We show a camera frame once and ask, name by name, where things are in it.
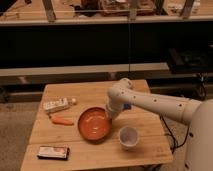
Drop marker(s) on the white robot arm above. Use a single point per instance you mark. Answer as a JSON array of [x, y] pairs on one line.
[[197, 115]]

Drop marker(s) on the black rectangular box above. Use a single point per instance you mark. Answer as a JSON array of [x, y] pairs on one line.
[[53, 152]]

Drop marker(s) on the blue sponge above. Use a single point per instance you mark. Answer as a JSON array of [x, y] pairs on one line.
[[126, 106]]

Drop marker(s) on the orange carrot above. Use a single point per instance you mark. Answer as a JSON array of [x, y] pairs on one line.
[[61, 121]]

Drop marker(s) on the orange ceramic bowl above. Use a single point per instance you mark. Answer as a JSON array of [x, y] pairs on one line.
[[93, 124]]

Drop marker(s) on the white tube with cap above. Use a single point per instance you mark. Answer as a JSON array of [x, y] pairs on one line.
[[58, 105]]

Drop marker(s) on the thin vertical pole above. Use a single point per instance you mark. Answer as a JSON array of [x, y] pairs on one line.
[[129, 47]]

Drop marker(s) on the wooden folding table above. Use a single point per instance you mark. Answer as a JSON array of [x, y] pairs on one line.
[[153, 147]]

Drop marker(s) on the white paper cup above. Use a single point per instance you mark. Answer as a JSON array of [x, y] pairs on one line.
[[128, 137]]

